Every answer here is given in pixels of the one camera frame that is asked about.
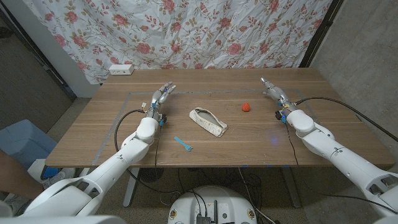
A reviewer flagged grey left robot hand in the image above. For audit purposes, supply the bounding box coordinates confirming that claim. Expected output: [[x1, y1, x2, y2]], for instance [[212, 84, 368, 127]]
[[146, 81, 177, 121]]

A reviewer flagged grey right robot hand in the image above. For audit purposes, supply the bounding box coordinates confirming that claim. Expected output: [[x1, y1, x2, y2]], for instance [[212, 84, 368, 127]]
[[260, 77, 298, 113]]

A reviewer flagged white patterned pen bag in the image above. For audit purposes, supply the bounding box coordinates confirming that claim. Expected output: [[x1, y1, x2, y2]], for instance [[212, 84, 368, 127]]
[[188, 106, 228, 138]]

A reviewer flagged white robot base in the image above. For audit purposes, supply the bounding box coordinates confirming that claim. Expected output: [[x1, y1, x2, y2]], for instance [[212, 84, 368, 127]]
[[167, 185, 258, 224]]

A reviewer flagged blue plastic fork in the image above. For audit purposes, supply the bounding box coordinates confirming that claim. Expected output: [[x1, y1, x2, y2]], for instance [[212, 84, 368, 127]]
[[174, 136, 193, 152]]

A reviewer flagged white power strip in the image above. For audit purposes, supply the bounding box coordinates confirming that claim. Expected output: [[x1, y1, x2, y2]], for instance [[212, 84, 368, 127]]
[[108, 63, 135, 76]]

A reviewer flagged black backdrop stand pole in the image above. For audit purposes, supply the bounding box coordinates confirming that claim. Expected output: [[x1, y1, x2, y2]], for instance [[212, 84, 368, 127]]
[[298, 0, 345, 68]]

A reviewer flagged floral backdrop cloth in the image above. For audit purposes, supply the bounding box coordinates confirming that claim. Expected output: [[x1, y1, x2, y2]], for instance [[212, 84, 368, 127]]
[[23, 0, 333, 85]]

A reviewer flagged grey table leg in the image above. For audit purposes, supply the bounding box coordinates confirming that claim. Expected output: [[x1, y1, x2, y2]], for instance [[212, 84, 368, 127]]
[[123, 167, 141, 208], [281, 167, 302, 208]]

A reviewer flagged grey sneaker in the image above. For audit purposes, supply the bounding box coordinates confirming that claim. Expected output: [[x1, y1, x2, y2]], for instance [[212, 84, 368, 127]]
[[42, 169, 75, 190]]

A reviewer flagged white and blue floor box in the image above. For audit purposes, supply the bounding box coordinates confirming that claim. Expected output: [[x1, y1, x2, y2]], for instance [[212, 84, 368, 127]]
[[27, 159, 75, 187]]

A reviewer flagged blue storage bin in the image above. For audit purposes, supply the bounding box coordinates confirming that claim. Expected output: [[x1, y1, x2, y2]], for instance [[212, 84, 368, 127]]
[[0, 119, 58, 170]]

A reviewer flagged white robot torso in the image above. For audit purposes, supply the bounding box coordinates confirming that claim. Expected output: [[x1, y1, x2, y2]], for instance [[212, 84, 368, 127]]
[[0, 215, 127, 224]]

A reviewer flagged person leg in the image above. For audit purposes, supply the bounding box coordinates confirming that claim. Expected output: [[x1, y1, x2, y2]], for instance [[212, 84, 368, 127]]
[[0, 151, 44, 200]]

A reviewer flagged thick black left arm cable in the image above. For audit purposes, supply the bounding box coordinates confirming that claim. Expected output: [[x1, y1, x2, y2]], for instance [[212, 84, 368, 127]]
[[114, 108, 147, 153]]

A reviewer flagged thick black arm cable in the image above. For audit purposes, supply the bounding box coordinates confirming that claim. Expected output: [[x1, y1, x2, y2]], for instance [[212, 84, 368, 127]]
[[294, 96, 398, 142], [114, 108, 147, 153]]

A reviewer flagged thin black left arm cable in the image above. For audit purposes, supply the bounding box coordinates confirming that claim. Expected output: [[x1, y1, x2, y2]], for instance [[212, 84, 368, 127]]
[[154, 123, 181, 195]]

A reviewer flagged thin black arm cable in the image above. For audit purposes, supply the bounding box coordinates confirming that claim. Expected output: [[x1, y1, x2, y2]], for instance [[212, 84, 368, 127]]
[[154, 123, 181, 195], [284, 123, 398, 206]]

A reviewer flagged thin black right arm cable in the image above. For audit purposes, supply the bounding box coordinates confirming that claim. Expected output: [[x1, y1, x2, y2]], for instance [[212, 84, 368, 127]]
[[284, 123, 398, 206]]

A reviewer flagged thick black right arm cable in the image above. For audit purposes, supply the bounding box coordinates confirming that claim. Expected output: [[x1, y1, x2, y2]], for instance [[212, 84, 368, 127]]
[[294, 96, 398, 142]]

